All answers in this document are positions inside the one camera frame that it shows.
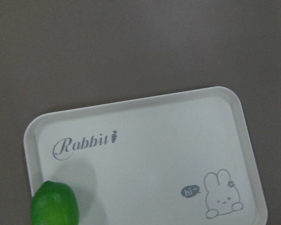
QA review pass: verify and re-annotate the cream rabbit tray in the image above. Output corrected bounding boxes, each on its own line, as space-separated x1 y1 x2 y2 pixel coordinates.
23 87 268 225

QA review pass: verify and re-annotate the green lime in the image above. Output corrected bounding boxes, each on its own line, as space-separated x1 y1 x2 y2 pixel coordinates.
30 180 79 225

